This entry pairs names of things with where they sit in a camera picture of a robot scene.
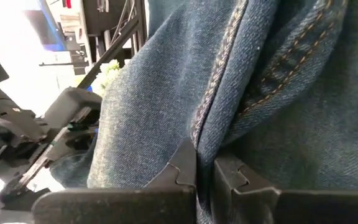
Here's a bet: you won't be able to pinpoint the dark blue denim jeans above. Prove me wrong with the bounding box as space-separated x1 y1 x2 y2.
50 0 358 224

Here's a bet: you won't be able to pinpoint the green faux plant in pot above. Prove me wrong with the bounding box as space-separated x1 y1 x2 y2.
94 58 121 95

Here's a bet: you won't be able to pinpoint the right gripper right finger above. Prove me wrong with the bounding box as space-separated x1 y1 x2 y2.
211 155 358 224

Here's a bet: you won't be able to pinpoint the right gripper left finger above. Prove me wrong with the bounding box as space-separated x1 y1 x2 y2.
32 138 198 224

